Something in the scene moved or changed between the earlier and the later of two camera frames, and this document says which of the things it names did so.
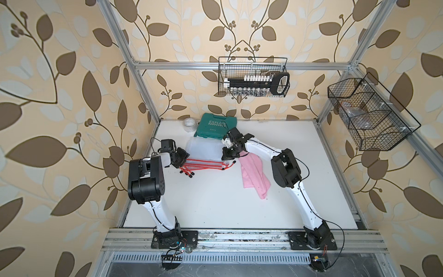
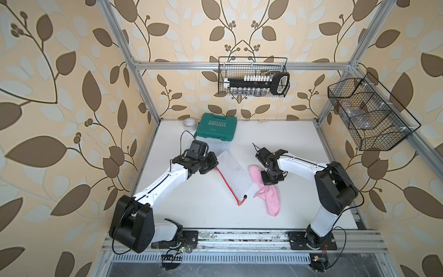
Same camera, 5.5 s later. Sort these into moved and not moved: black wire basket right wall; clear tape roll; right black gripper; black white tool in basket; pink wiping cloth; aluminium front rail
Moved: right black gripper; pink wiping cloth
Not moved: black white tool in basket; aluminium front rail; black wire basket right wall; clear tape roll
